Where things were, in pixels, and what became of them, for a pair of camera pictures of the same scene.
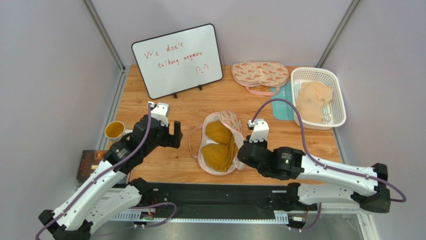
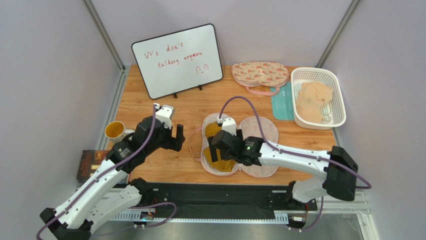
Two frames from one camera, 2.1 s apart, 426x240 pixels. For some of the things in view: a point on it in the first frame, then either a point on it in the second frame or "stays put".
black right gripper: x=248 y=153 to x=219 y=145
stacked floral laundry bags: x=264 y=73 stays put
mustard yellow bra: x=219 y=156 stays put
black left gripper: x=172 y=140 stays put
